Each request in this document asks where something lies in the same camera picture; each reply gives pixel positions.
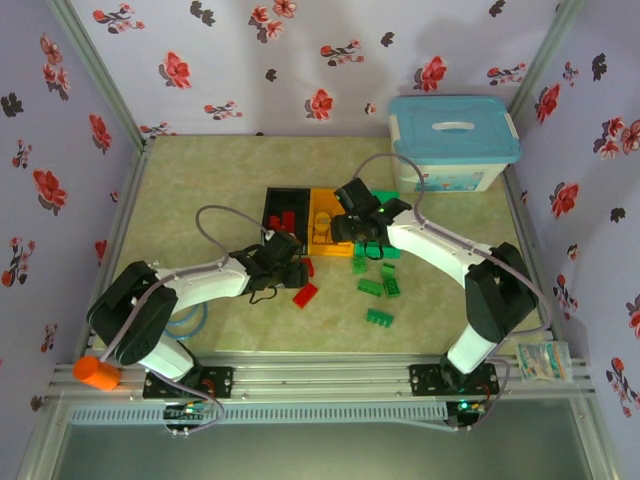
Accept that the green lego with side studs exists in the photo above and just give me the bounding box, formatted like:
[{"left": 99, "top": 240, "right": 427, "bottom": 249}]
[{"left": 365, "top": 307, "right": 393, "bottom": 329}]

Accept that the green plastic bin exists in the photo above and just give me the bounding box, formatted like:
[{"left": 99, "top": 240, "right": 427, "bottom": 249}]
[{"left": 352, "top": 189, "right": 404, "bottom": 262}]

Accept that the yellow plastic bin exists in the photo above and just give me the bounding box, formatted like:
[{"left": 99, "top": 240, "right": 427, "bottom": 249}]
[{"left": 308, "top": 187, "right": 359, "bottom": 259}]

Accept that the black plastic bin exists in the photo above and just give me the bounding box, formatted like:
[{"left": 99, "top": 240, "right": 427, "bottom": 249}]
[{"left": 261, "top": 187, "right": 314, "bottom": 254}]

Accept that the blue tube coil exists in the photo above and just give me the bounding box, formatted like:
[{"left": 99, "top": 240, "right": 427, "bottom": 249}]
[{"left": 164, "top": 299, "right": 209, "bottom": 344}]

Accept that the storage box with blue lid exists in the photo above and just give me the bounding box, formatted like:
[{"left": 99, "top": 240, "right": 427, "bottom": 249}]
[{"left": 388, "top": 94, "right": 522, "bottom": 194}]

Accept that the small circuit board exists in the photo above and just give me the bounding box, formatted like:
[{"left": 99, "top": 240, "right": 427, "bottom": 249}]
[
  {"left": 163, "top": 401, "right": 212, "bottom": 437},
  {"left": 446, "top": 398, "right": 489, "bottom": 432}
]

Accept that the orange cylinder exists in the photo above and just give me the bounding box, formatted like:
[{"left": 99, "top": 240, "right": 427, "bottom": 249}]
[{"left": 72, "top": 355, "right": 123, "bottom": 392}]

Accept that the clear plastic bag of parts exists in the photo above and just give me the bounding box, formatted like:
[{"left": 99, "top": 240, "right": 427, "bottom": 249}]
[{"left": 514, "top": 341, "right": 572, "bottom": 384}]

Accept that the thin black left gripper cable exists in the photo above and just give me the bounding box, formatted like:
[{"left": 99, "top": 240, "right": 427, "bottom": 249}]
[{"left": 248, "top": 286, "right": 279, "bottom": 306}]

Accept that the grey right arm cable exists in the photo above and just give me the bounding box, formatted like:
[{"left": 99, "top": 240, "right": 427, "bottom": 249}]
[{"left": 352, "top": 152, "right": 554, "bottom": 432}]

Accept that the aluminum base rail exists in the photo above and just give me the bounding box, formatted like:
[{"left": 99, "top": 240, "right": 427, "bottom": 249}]
[{"left": 47, "top": 352, "right": 599, "bottom": 401}]

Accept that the grey slotted cable duct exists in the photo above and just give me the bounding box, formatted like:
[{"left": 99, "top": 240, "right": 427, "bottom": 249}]
[{"left": 67, "top": 401, "right": 449, "bottom": 427}]

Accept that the aluminum frame side rail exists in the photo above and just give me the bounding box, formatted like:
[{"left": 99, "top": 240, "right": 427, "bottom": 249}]
[
  {"left": 501, "top": 167, "right": 559, "bottom": 346},
  {"left": 79, "top": 139, "right": 157, "bottom": 361}
]

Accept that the aluminum frame post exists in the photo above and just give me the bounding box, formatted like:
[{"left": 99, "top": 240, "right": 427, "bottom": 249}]
[
  {"left": 46, "top": 0, "right": 154, "bottom": 151},
  {"left": 506, "top": 0, "right": 587, "bottom": 120}
]

